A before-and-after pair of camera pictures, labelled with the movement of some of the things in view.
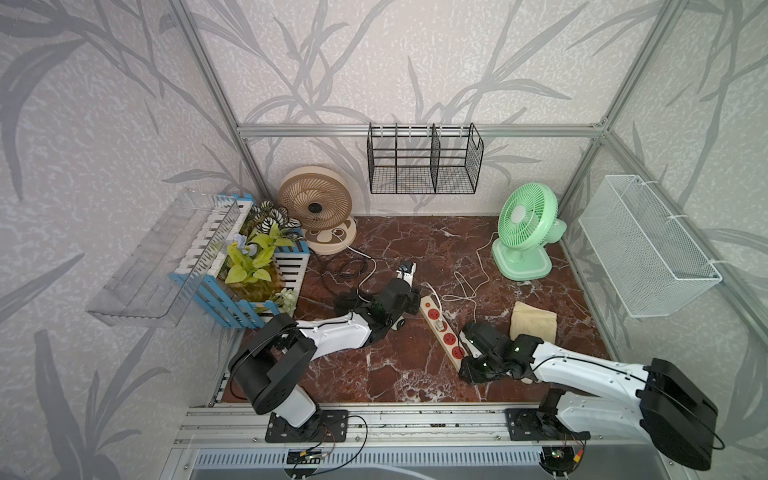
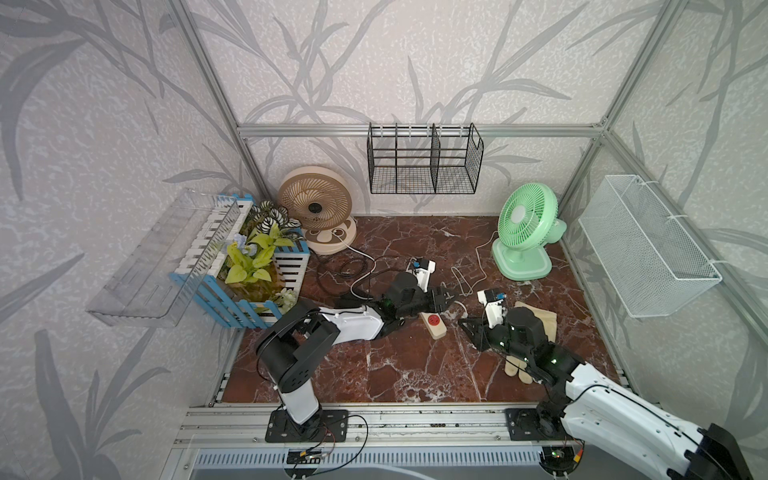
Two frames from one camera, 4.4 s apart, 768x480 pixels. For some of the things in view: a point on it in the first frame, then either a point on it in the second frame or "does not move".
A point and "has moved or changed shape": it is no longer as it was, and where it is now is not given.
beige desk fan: x=318 y=202 does not move
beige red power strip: x=443 y=331 has moved or changed shape
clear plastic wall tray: x=157 y=283 does not move
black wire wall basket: x=423 y=159 does not move
